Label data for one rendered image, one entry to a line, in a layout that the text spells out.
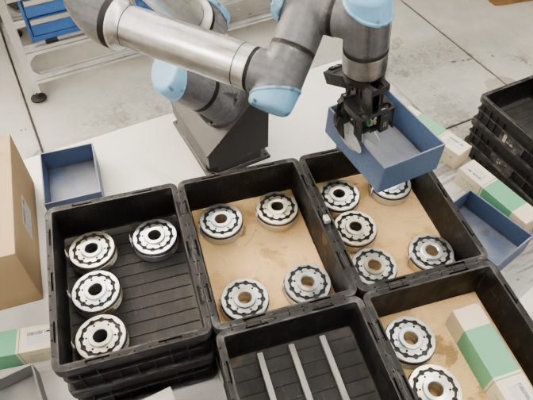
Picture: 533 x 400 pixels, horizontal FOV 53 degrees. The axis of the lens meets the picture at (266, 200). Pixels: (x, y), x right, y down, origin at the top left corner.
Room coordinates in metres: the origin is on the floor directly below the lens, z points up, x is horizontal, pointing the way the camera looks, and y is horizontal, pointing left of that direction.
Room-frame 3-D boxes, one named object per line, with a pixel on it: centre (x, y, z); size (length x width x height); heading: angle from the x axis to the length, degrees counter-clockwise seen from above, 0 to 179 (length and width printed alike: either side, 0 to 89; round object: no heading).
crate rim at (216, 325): (0.70, 0.01, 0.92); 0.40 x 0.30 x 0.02; 17
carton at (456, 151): (1.22, -0.51, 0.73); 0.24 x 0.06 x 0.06; 40
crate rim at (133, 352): (0.61, 0.30, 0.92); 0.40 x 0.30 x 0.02; 17
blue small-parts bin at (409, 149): (0.82, -0.24, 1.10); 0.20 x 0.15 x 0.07; 28
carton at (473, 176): (0.98, -0.64, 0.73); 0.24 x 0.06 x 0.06; 34
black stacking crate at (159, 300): (0.61, 0.30, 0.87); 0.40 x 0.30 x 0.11; 17
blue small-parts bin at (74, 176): (1.02, 0.55, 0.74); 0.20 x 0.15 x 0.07; 19
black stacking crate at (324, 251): (0.70, 0.01, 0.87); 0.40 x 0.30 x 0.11; 17
